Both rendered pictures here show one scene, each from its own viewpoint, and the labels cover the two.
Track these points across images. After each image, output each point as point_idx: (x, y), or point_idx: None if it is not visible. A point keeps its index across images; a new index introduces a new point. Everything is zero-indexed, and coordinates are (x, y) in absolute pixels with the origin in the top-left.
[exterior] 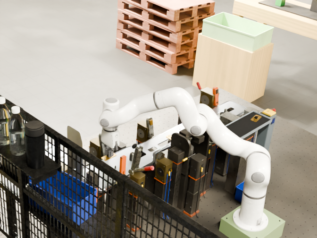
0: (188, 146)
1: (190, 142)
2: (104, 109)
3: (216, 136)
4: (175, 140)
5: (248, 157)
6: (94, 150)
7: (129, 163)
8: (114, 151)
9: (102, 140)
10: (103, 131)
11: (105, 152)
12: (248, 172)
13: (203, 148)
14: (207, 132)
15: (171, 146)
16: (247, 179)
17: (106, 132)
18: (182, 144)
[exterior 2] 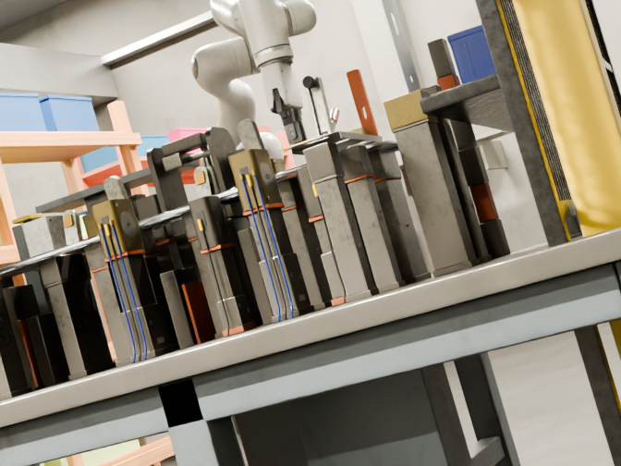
0: (233, 142)
1: (165, 200)
2: (279, 2)
3: (249, 87)
4: (217, 141)
5: (237, 148)
6: (267, 170)
7: (279, 179)
8: (215, 220)
9: (290, 98)
10: (284, 72)
11: (300, 131)
12: (275, 143)
13: (182, 198)
14: (232, 96)
15: (220, 163)
16: (280, 158)
17: (289, 70)
18: (226, 145)
